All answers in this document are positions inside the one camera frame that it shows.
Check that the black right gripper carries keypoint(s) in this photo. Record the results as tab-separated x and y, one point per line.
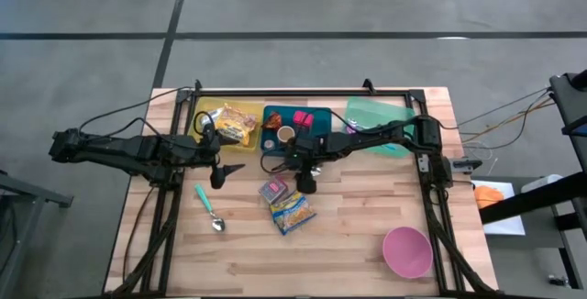
307	152

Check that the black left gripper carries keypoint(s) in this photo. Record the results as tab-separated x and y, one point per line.
208	145

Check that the blue ramen noodle packet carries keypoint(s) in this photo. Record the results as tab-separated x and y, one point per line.
292	213

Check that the smoked paprika spice tin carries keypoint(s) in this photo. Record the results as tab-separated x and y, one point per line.
273	190
302	118

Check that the yellow ramen noodle packet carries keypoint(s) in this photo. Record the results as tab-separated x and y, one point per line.
236	125

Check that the glass jar of brown spice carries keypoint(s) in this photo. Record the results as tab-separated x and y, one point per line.
269	145

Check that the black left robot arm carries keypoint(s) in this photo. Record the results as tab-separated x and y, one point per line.
137	147

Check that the dark teal plastic bin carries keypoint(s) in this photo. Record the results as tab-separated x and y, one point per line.
318	127

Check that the yellow plastic tray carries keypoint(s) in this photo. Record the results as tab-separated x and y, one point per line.
229	102

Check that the mint green plastic tray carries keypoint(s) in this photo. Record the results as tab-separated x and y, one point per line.
367	108

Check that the pink bowl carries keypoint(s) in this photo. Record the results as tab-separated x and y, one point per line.
408	253

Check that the orange cloth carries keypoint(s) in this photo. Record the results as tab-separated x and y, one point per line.
488	196

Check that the grey metal table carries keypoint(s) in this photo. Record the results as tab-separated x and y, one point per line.
36	190

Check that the white paper sheet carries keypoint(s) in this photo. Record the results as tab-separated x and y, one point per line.
504	225

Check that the white box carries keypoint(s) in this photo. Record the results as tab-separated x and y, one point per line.
541	182

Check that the small black device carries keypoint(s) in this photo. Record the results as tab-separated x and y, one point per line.
557	281

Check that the black equipment stand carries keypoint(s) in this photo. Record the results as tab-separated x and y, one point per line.
568	106

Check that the black metal table frame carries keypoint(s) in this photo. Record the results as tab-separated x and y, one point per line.
298	93

